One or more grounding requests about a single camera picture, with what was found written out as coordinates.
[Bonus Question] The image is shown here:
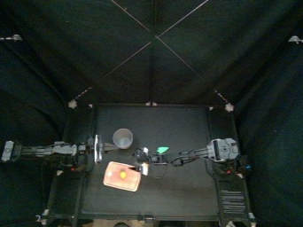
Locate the pink plate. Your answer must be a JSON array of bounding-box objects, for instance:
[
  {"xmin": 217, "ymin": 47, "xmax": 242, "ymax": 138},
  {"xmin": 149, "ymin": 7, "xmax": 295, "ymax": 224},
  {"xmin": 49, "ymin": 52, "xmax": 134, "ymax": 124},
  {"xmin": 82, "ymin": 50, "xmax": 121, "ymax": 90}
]
[{"xmin": 102, "ymin": 160, "xmax": 142, "ymax": 192}]

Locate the thin diagonal brace wire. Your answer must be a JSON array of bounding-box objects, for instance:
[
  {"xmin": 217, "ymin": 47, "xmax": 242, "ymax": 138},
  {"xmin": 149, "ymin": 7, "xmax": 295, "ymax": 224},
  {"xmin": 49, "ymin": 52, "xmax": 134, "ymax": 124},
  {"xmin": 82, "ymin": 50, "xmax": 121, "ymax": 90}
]
[
  {"xmin": 73, "ymin": 0, "xmax": 211, "ymax": 101},
  {"xmin": 110, "ymin": 0, "xmax": 230, "ymax": 105}
]

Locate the translucent grey plastic cup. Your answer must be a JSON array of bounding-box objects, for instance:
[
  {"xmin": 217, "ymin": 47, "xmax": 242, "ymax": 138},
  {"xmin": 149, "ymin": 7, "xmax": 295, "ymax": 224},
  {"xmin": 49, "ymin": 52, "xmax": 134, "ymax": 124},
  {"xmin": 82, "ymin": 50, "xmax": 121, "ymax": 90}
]
[{"xmin": 111, "ymin": 128, "xmax": 135, "ymax": 150}]

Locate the white text label sticker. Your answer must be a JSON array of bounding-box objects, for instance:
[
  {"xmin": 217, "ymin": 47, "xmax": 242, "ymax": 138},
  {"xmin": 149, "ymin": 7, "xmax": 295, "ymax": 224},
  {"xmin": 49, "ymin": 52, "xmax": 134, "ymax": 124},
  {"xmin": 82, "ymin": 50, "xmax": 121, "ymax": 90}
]
[{"xmin": 221, "ymin": 190, "xmax": 246, "ymax": 219}]

